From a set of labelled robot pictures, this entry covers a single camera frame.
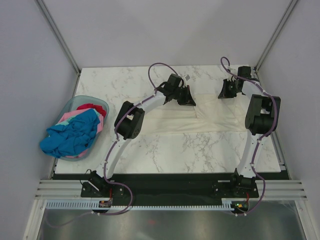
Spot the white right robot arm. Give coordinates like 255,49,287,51
218,66,281,198

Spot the blue t-shirt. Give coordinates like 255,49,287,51
39,110,100,158

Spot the aluminium corner post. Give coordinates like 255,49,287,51
253,0,300,72
34,0,81,76

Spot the pink t-shirt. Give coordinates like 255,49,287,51
56,108,105,134

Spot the red t-shirt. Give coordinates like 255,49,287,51
77,103,108,118

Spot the cream white t-shirt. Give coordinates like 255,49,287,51
140,94,250,136

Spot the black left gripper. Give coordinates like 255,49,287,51
173,86,196,107

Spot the clear teal-rimmed plastic basket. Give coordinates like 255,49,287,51
54,95,110,162

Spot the white slotted cable duct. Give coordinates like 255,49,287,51
45,199,234,211

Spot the aluminium frame rail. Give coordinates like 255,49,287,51
35,180,307,200

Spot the left aluminium corner post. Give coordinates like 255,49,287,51
34,0,81,76

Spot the right aluminium corner post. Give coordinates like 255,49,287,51
253,0,300,72

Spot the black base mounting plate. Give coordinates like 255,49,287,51
80,171,259,207

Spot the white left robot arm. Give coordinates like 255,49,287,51
81,73,196,198

